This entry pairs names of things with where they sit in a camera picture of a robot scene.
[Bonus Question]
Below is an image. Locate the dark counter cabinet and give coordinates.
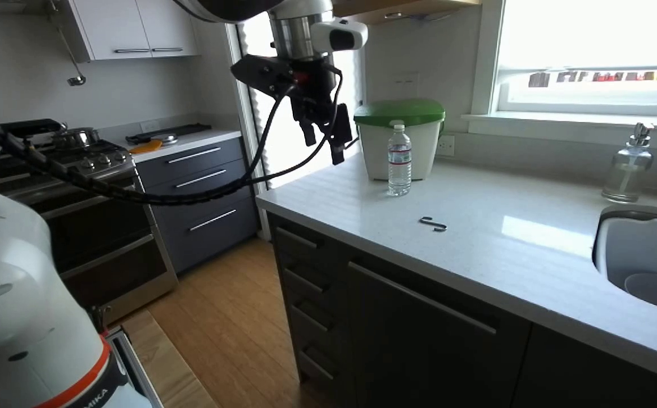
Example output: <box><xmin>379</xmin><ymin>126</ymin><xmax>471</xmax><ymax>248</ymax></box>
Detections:
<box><xmin>268</xmin><ymin>210</ymin><xmax>657</xmax><ymax>408</ymax></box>

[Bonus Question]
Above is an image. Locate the black S-shaped hook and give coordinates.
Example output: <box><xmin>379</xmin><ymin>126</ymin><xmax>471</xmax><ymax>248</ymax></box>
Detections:
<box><xmin>418</xmin><ymin>215</ymin><xmax>448</xmax><ymax>236</ymax></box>

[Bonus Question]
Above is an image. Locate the grey-blue drawer cabinet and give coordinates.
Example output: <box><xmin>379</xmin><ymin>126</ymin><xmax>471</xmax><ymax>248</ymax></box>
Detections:
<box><xmin>131</xmin><ymin>128</ymin><xmax>260</xmax><ymax>275</ymax></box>

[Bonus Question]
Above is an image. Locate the white wall cabinet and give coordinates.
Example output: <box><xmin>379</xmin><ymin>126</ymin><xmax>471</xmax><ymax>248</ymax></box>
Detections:
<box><xmin>59</xmin><ymin>0</ymin><xmax>202</xmax><ymax>64</ymax></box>

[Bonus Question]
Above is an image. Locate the clear glass soap dispenser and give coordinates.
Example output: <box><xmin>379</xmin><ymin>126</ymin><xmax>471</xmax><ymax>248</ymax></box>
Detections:
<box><xmin>600</xmin><ymin>120</ymin><xmax>657</xmax><ymax>203</ymax></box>

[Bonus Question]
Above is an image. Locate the black kitchen stove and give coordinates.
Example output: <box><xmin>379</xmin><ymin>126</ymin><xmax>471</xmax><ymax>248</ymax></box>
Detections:
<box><xmin>0</xmin><ymin>117</ymin><xmax>180</xmax><ymax>326</ymax></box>

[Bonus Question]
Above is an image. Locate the hanging metal ladle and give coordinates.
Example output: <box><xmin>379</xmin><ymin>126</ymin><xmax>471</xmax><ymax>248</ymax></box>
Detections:
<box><xmin>45</xmin><ymin>0</ymin><xmax>88</xmax><ymax>87</ymax></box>

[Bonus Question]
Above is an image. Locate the wooden robot platform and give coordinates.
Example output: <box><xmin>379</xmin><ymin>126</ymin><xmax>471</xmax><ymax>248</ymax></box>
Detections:
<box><xmin>121</xmin><ymin>308</ymin><xmax>217</xmax><ymax>408</ymax></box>

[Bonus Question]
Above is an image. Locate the long metal door handle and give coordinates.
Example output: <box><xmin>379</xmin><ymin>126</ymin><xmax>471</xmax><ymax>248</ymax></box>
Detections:
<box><xmin>346</xmin><ymin>260</ymin><xmax>498</xmax><ymax>338</ymax></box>

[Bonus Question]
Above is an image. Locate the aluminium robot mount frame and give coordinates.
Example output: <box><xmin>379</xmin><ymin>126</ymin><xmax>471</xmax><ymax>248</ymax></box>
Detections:
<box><xmin>108</xmin><ymin>326</ymin><xmax>166</xmax><ymax>408</ymax></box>

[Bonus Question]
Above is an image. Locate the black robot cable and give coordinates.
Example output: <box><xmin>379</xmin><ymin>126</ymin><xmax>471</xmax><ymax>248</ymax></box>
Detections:
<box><xmin>0</xmin><ymin>66</ymin><xmax>346</xmax><ymax>207</ymax></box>

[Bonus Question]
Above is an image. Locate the clear plastic water bottle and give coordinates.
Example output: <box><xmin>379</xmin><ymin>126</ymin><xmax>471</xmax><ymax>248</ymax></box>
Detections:
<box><xmin>386</xmin><ymin>117</ymin><xmax>415</xmax><ymax>200</ymax></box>

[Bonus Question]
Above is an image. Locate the white and green pitcher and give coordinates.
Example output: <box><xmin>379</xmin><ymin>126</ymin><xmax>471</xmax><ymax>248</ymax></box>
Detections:
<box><xmin>354</xmin><ymin>98</ymin><xmax>448</xmax><ymax>183</ymax></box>

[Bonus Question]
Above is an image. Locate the white glass door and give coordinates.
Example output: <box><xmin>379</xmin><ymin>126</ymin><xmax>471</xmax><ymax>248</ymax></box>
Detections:
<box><xmin>241</xmin><ymin>14</ymin><xmax>363</xmax><ymax>190</ymax></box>

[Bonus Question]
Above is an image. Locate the metal drawer handle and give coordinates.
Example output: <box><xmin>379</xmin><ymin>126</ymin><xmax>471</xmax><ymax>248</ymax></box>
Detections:
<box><xmin>281</xmin><ymin>268</ymin><xmax>327</xmax><ymax>292</ymax></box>
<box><xmin>298</xmin><ymin>346</ymin><xmax>337</xmax><ymax>382</ymax></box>
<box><xmin>271</xmin><ymin>224</ymin><xmax>324</xmax><ymax>252</ymax></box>
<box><xmin>291</xmin><ymin>303</ymin><xmax>331</xmax><ymax>336</ymax></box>

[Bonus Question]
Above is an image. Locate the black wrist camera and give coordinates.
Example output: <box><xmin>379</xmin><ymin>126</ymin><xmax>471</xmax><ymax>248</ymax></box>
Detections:
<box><xmin>230</xmin><ymin>52</ymin><xmax>294</xmax><ymax>98</ymax></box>

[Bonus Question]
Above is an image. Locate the orange cutting board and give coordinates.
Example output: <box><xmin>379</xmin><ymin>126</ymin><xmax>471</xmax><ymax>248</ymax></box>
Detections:
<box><xmin>128</xmin><ymin>135</ymin><xmax>168</xmax><ymax>156</ymax></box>

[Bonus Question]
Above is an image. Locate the bright kitchen window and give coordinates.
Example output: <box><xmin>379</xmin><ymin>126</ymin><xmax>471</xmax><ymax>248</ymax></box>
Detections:
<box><xmin>493</xmin><ymin>0</ymin><xmax>657</xmax><ymax>120</ymax></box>

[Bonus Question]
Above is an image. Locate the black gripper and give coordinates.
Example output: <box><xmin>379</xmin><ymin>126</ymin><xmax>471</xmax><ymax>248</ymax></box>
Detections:
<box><xmin>287</xmin><ymin>56</ymin><xmax>358</xmax><ymax>166</ymax></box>

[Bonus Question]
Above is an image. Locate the kitchen sink basin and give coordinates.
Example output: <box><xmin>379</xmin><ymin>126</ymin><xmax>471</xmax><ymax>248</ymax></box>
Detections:
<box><xmin>589</xmin><ymin>206</ymin><xmax>657</xmax><ymax>320</ymax></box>

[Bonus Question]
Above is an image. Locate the wooden wall shelf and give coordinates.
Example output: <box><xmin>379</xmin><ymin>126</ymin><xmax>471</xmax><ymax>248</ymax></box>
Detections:
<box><xmin>331</xmin><ymin>0</ymin><xmax>484</xmax><ymax>24</ymax></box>

